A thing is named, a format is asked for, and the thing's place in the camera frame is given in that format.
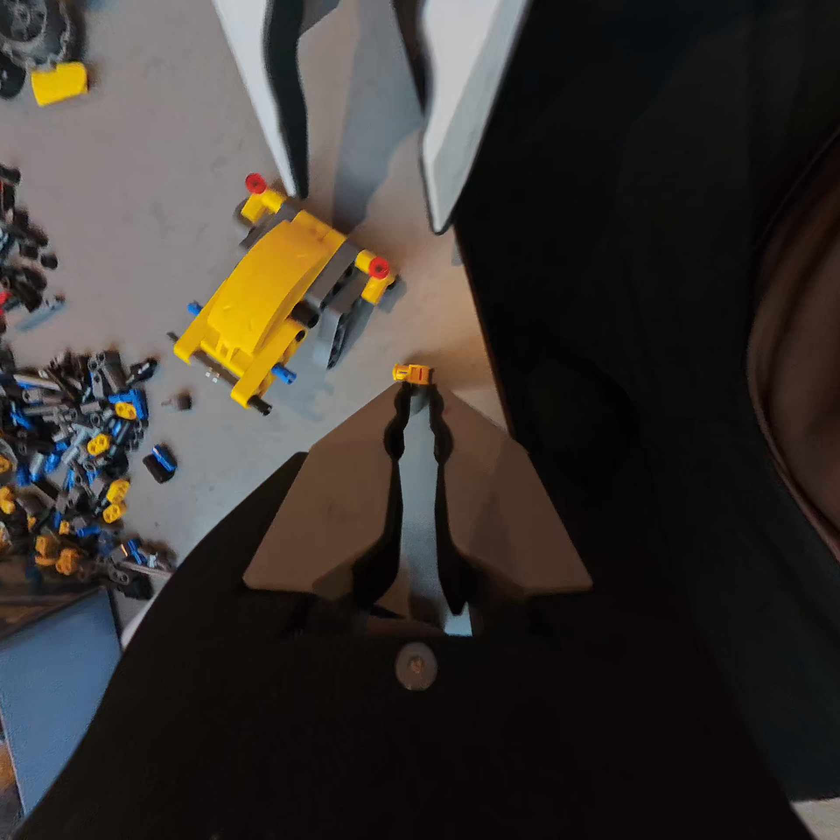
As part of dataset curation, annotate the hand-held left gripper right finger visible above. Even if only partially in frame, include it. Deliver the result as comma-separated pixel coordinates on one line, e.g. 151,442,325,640
425,385,594,616

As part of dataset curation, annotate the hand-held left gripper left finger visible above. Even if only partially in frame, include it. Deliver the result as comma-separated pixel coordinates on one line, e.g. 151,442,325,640
243,382,412,606

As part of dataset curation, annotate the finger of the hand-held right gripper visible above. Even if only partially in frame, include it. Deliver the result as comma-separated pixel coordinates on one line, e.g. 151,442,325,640
392,0,530,235
212,0,311,200

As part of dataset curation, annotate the grey elbow pipe yellow ring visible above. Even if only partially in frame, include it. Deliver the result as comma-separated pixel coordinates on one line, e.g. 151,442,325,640
391,362,436,414

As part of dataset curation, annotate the yellow panel vehicle assembly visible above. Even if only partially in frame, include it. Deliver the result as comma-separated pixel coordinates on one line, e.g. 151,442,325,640
167,172,403,417

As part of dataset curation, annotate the black and blue connector piece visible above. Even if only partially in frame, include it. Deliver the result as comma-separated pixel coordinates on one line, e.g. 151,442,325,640
142,444,179,485

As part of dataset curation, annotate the yellow wedge panel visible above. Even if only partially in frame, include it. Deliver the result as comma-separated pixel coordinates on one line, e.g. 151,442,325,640
30,62,90,108

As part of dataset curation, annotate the wheeled yellow black chassis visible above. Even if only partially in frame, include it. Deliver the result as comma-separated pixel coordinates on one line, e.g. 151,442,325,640
0,0,88,101

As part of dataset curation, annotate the pile of small building pieces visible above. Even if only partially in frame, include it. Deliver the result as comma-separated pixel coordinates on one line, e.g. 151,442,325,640
0,164,179,602

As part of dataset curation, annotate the cardboard kit box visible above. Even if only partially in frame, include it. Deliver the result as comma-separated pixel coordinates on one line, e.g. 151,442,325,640
0,583,123,816

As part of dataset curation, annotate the grey axle beam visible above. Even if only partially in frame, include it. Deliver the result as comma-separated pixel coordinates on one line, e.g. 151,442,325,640
16,294,67,333

